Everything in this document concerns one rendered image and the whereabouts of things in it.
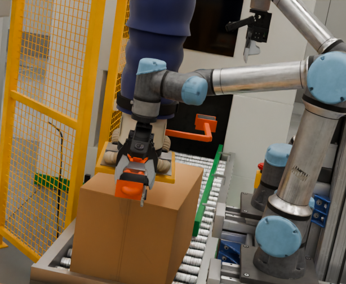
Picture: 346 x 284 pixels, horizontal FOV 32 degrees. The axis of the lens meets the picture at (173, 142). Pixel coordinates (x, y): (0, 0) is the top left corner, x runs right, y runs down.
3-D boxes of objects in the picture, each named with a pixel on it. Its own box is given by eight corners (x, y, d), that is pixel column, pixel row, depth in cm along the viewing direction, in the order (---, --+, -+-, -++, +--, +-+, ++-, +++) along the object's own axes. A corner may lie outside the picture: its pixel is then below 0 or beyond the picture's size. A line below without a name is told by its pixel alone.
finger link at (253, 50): (258, 61, 226) (262, 40, 229) (243, 58, 226) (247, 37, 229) (257, 65, 229) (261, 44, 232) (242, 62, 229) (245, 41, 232)
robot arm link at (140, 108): (160, 104, 162) (129, 100, 162) (157, 121, 163) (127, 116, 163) (160, 98, 169) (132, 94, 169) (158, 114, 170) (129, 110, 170)
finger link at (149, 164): (160, 181, 175) (153, 151, 173) (160, 189, 170) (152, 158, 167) (150, 183, 175) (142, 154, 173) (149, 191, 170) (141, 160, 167)
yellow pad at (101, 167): (104, 145, 248) (106, 133, 246) (128, 149, 248) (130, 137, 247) (94, 172, 215) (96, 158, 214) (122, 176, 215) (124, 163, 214)
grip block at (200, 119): (194, 124, 263) (196, 113, 262) (213, 127, 263) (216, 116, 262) (195, 129, 255) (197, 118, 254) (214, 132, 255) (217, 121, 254)
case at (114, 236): (113, 226, 304) (124, 150, 293) (190, 244, 297) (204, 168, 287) (68, 278, 247) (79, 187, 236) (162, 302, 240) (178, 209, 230)
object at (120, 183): (116, 186, 175) (119, 170, 174) (142, 190, 176) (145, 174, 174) (114, 196, 167) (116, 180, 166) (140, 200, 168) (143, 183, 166)
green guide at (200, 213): (217, 154, 459) (219, 143, 457) (230, 157, 458) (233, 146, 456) (191, 235, 306) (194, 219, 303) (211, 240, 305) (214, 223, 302)
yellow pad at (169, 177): (150, 152, 249) (152, 141, 247) (174, 156, 249) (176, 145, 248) (146, 180, 216) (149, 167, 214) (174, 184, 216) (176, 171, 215)
